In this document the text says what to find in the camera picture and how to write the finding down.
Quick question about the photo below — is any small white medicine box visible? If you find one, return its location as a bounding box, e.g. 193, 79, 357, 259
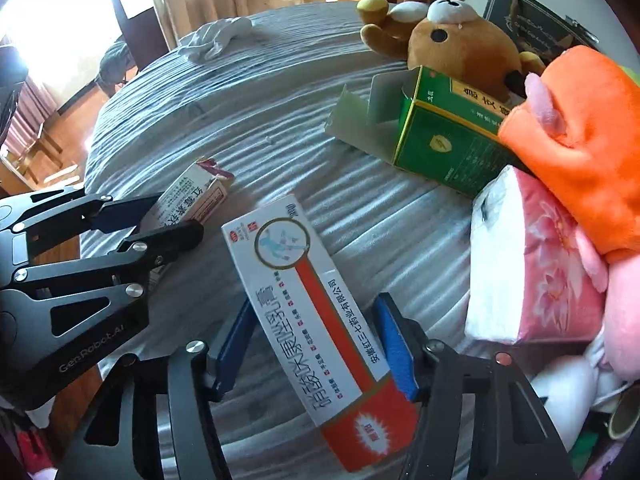
138, 158, 234, 233

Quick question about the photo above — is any white red medicine box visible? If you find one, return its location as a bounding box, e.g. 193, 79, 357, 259
221, 195, 418, 471

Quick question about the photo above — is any white plush toy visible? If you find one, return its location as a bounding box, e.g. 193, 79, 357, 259
532, 333, 630, 451

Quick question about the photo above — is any pink floral tissue pack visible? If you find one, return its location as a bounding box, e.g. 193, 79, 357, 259
464, 166, 604, 344

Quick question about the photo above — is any white crumpled glove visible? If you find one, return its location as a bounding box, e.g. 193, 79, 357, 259
177, 16, 253, 63

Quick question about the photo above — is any orange pink pig plush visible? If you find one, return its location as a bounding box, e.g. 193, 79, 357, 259
498, 46, 639, 382

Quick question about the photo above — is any green tea box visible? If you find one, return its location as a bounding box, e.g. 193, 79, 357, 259
326, 67, 526, 197

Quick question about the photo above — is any brown teddy bear plush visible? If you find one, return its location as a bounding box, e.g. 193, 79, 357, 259
357, 0, 546, 102

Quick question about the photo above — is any black gift bag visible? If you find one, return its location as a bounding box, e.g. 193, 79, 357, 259
484, 0, 599, 65

